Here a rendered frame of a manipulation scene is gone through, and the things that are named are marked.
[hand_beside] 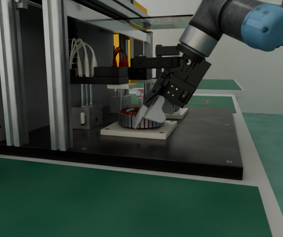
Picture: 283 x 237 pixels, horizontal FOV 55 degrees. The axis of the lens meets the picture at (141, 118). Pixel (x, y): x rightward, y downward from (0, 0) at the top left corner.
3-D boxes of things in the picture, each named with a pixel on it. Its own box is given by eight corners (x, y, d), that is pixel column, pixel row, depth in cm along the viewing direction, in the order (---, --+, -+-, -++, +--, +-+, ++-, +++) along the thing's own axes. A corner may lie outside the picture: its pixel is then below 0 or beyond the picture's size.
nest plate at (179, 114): (188, 111, 94) (188, 107, 94) (182, 119, 80) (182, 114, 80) (146, 109, 99) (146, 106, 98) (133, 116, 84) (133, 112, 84)
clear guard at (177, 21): (216, 43, 98) (217, 25, 97) (215, 35, 76) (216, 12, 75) (130, 44, 107) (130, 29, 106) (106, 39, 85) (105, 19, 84)
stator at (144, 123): (169, 122, 70) (169, 107, 69) (157, 131, 59) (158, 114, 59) (128, 119, 73) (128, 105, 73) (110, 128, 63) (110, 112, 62)
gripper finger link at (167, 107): (164, 127, 72) (176, 105, 65) (145, 115, 73) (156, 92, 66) (169, 120, 74) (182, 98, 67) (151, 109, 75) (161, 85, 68)
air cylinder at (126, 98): (131, 110, 96) (131, 94, 95) (124, 114, 89) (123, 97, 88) (117, 109, 98) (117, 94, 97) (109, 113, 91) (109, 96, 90)
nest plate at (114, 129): (176, 125, 72) (177, 120, 71) (165, 139, 57) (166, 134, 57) (123, 122, 76) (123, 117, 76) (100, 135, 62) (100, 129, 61)
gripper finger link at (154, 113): (153, 137, 56) (176, 102, 59) (129, 122, 57) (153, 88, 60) (152, 140, 59) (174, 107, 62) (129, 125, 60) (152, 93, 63)
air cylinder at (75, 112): (102, 123, 73) (102, 103, 72) (90, 130, 66) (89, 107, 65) (85, 122, 75) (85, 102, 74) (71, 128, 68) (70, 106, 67)
